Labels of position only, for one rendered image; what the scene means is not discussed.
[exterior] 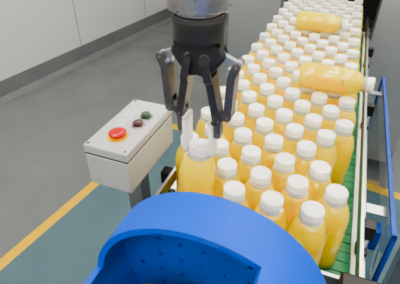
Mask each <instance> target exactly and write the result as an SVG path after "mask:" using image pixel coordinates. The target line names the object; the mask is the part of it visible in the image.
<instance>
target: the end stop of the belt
mask: <svg viewBox="0 0 400 284"><path fill-rule="evenodd" d="M321 272H322V274H323V277H324V279H325V281H326V284H337V283H338V280H339V277H340V276H339V275H336V274H333V273H329V272H326V271H323V270H321Z"/></svg>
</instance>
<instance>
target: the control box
mask: <svg viewBox="0 0 400 284"><path fill-rule="evenodd" d="M131 111H132V112H131ZM144 111H148V112H150V113H151V117H150V118H146V119H144V118H141V113H142V112H144ZM129 112H130V113H129ZM131 113H132V114H131ZM171 113H172V112H171V111H168V110H167V109H166V107H165V105H161V104H155V103H151V102H146V101H141V100H137V99H134V100H133V101H132V102H131V103H130V104H129V105H127V106H126V107H125V108H124V109H122V110H121V111H120V112H119V113H118V114H117V115H116V116H115V117H114V118H112V119H111V120H110V121H109V122H108V123H107V124H106V125H105V126H104V127H102V128H101V129H100V130H99V131H98V132H96V133H95V134H94V135H93V136H92V137H91V138H90V139H89V140H88V141H86V142H85V143H84V144H83V146H84V150H85V153H86V159H87V163H88V167H89V171H90V176H91V180H92V182H95V183H99V184H102V185H105V186H109V187H111V188H115V189H119V190H121V191H125V192H129V193H132V192H133V191H134V190H135V189H136V188H137V186H138V185H139V184H140V182H141V181H142V180H143V178H144V177H145V176H146V175H147V174H148V172H149V171H150V170H151V168H153V166H154V165H155V163H156V162H157V161H158V160H159V159H160V157H161V156H162V155H163V153H164V152H165V151H166V149H167V148H168V147H169V146H170V145H171V143H172V142H173V127H172V116H171ZM136 119H140V120H142V121H143V125H142V126H141V127H134V126H133V121H134V120H136ZM121 120H123V121H121ZM121 122H122V123H121ZM117 123H119V124H117ZM115 127H122V128H125V129H126V132H127V133H126V135H125V136H123V137H122V138H119V139H115V138H111V137H109V135H108V132H109V131H110V130H111V129H113V128H115Z"/></svg>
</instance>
